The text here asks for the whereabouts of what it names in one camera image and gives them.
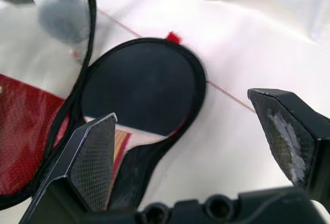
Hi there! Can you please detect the black table tennis paddle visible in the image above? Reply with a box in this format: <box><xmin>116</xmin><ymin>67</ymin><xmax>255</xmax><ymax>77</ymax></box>
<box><xmin>80</xmin><ymin>43</ymin><xmax>195</xmax><ymax>204</ymax></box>

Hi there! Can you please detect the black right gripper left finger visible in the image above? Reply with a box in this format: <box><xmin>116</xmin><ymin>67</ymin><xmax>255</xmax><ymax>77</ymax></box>
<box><xmin>19</xmin><ymin>113</ymin><xmax>118</xmax><ymax>224</ymax></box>

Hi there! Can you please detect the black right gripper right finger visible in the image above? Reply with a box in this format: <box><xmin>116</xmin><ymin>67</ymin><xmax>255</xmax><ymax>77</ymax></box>
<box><xmin>247</xmin><ymin>88</ymin><xmax>330</xmax><ymax>204</ymax></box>

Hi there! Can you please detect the red and black paddle case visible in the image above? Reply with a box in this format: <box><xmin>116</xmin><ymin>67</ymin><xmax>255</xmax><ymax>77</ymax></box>
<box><xmin>0</xmin><ymin>0</ymin><xmax>208</xmax><ymax>213</ymax></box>

